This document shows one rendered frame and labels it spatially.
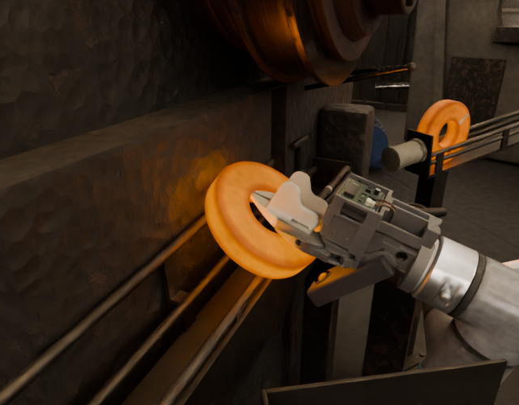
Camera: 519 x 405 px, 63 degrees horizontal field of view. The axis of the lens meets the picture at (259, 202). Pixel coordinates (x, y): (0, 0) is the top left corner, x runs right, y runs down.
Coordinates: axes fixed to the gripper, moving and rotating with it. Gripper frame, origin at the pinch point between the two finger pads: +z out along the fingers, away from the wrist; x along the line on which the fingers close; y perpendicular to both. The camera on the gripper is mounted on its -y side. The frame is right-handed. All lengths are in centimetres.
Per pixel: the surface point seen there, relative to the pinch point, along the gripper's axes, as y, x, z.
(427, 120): 2, -62, -15
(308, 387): -0.1, 20.8, -14.1
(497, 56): 4, -283, -42
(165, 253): -3.3, 12.4, 4.6
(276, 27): 19.3, -3.7, 5.3
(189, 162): 3.9, 5.2, 7.9
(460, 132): 0, -70, -24
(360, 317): -73, -78, -25
